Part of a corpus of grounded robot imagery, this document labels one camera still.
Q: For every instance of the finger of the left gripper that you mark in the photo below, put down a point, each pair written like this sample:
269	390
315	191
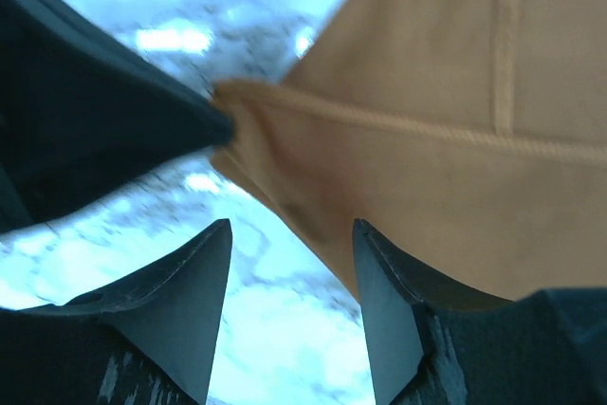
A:
82	115

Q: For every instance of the brown cloth napkin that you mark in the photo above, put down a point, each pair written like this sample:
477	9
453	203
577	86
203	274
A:
472	133

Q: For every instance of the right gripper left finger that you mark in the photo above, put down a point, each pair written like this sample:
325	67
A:
147	338

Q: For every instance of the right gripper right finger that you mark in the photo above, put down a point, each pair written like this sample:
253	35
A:
433	340

